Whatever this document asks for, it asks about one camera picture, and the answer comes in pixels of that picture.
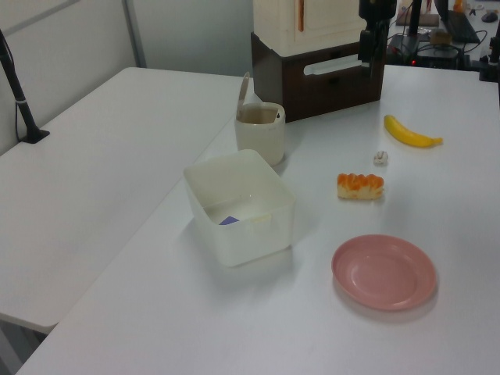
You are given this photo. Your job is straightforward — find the cream toy fridge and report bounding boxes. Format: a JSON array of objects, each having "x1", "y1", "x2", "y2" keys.
[{"x1": 252, "y1": 0, "x2": 366, "y2": 55}]

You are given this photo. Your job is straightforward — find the black camera pole with clamp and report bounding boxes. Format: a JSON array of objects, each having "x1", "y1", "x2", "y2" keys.
[{"x1": 0, "y1": 29, "x2": 51, "y2": 145}]

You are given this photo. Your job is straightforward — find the black monitor stand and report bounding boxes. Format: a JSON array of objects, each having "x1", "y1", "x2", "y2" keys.
[{"x1": 405, "y1": 0, "x2": 423, "y2": 39}]

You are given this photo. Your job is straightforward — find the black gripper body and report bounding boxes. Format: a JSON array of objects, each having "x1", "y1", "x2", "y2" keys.
[{"x1": 358, "y1": 0, "x2": 398, "y2": 21}]

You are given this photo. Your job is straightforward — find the black laptop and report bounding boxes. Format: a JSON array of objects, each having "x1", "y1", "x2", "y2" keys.
[{"x1": 440, "y1": 8, "x2": 481, "y2": 45}]

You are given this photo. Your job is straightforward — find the orange glazed toy bread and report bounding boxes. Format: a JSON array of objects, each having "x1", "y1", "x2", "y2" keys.
[{"x1": 336, "y1": 172, "x2": 386, "y2": 202}]

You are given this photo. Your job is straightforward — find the cream trash bin with lid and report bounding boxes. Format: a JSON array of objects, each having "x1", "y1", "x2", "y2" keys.
[{"x1": 233, "y1": 71, "x2": 287, "y2": 167}]

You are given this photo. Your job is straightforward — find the yellow toy banana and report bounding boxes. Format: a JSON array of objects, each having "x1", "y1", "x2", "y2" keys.
[{"x1": 383, "y1": 114, "x2": 445, "y2": 148}]

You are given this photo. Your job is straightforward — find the white toaster oven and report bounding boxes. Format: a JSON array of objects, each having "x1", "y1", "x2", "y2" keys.
[{"x1": 250, "y1": 31, "x2": 386, "y2": 124}]

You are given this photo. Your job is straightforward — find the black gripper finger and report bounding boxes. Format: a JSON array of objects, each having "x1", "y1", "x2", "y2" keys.
[
  {"x1": 359, "y1": 28, "x2": 373, "y2": 67},
  {"x1": 373, "y1": 19, "x2": 388, "y2": 67}
]

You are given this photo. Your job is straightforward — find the pink plastic plate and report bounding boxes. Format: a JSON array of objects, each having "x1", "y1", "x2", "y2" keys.
[{"x1": 331, "y1": 234, "x2": 438, "y2": 313}]

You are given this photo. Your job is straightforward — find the white plastic storage box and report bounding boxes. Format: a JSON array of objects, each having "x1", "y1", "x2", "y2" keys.
[{"x1": 182, "y1": 148, "x2": 297, "y2": 269}]

